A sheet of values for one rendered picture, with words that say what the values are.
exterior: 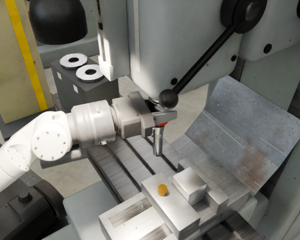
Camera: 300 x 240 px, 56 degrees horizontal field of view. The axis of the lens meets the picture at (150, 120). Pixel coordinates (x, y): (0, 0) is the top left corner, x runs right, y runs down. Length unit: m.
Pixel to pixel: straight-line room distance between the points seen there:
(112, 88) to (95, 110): 0.35
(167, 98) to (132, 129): 0.19
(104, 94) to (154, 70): 0.48
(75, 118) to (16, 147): 0.14
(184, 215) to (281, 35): 0.41
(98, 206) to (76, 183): 1.16
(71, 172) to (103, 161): 1.24
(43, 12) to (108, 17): 0.10
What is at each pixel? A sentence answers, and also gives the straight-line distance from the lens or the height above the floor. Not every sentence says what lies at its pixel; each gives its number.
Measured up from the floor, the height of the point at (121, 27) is 1.43.
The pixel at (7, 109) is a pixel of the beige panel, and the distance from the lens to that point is 2.55.
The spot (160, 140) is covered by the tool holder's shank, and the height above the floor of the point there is 1.13.
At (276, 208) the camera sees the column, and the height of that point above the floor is 0.72.
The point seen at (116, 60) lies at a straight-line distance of 0.47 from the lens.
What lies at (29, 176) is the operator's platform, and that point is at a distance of 1.64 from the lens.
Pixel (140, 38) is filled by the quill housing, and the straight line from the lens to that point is 0.43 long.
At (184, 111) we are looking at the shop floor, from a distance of 2.54.
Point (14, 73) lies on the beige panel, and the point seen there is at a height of 0.45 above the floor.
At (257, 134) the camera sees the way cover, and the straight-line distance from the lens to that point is 0.92.
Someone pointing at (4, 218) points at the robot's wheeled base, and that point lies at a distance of 1.29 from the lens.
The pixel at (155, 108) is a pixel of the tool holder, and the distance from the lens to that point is 0.59.
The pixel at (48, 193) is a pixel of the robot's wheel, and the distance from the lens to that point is 1.29.
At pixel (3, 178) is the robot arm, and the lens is 0.60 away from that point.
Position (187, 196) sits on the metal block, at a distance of 0.65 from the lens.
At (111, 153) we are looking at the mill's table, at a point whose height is 0.92.
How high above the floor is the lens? 1.60
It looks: 41 degrees down
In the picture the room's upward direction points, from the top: straight up
